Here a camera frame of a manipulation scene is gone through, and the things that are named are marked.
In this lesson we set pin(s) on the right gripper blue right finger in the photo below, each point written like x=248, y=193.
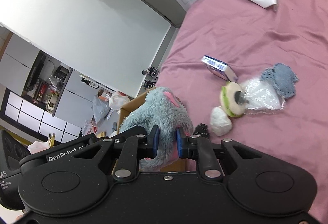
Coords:
x=182, y=142

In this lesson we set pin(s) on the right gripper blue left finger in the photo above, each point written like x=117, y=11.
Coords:
x=153, y=141

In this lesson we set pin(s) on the grey fluffy plush toy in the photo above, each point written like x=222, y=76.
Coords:
x=160, y=116

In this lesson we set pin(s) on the white soft ball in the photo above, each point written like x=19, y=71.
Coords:
x=220, y=122

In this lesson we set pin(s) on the blue grey knitted toy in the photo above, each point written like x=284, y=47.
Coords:
x=282, y=78

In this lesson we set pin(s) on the brown cardboard box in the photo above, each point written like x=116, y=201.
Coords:
x=133, y=111

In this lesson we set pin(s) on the white plastic bag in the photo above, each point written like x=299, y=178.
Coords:
x=117, y=100

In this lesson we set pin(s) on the red white snack box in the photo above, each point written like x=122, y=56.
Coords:
x=89, y=127

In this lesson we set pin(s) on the grey plastic bag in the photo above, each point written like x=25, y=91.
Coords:
x=100, y=109

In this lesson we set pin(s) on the small blue card box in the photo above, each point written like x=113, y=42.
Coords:
x=219, y=68

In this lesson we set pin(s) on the clear plastic bag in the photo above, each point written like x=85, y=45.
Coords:
x=261, y=98

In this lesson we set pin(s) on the pink bed sheet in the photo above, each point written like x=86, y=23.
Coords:
x=250, y=39

